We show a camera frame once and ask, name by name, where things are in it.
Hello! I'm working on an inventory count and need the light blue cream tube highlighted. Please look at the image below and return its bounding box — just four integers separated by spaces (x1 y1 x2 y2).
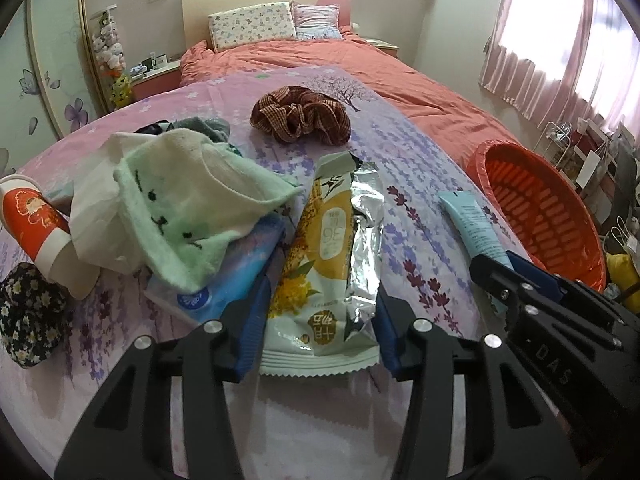
438 191 513 270

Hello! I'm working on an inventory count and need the black white checkered cloth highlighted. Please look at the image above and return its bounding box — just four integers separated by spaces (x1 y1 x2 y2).
1 262 68 368

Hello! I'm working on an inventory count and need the yellow snack wrapper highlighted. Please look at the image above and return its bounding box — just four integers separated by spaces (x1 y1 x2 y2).
259 152 385 378

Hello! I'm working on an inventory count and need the blue tissue pack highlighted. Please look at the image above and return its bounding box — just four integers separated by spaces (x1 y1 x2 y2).
143 212 285 326

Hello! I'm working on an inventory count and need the white plastic bag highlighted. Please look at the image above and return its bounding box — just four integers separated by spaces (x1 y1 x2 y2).
68 131 166 276

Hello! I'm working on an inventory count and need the red white paper cup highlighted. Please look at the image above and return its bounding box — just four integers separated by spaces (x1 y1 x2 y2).
1 174 100 300

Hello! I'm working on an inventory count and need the light green face towel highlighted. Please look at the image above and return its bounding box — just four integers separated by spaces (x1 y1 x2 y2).
114 128 302 294

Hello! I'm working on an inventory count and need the orange plastic basket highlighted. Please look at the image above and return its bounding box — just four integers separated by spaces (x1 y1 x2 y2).
466 140 606 292

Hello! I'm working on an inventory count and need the yellow bag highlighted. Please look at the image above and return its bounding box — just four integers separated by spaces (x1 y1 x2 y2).
606 254 639 311

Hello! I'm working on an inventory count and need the pink floral bed sheet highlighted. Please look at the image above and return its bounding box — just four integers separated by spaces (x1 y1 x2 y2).
1 67 489 479

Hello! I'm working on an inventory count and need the pink curtain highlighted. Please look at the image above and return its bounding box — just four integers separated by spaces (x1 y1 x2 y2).
480 0 639 136

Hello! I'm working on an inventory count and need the coral pink duvet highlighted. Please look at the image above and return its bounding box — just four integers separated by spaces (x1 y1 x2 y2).
180 30 516 167

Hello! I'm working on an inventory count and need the far bedside table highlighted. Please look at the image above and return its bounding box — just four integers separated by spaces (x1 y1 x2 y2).
363 38 399 58

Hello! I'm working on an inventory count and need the brown plaid scrunchie cloth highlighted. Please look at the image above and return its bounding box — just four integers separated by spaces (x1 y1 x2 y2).
250 86 352 146

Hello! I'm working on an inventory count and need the dark green towel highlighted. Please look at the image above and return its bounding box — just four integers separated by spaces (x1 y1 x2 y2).
124 116 242 162

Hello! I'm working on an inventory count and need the pink striped pillow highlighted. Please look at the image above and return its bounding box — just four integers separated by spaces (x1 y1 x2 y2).
291 1 343 41

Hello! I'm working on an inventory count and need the white floral pillow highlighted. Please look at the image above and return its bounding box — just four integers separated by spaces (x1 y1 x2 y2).
207 1 296 52

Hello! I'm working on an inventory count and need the floral glass wardrobe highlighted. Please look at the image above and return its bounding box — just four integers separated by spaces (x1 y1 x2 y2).
1 0 106 174

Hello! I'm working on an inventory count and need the pink bedside table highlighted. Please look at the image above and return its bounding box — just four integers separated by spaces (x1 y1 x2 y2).
132 60 181 101

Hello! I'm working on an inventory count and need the hanging plush toy rack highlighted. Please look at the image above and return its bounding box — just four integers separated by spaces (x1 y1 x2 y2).
89 4 134 112

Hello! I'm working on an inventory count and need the cream pink headboard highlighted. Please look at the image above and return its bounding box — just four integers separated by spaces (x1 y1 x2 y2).
180 0 353 52

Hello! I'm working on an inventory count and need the white wire shelf rack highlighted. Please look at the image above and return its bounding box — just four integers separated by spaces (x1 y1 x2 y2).
533 122 573 167

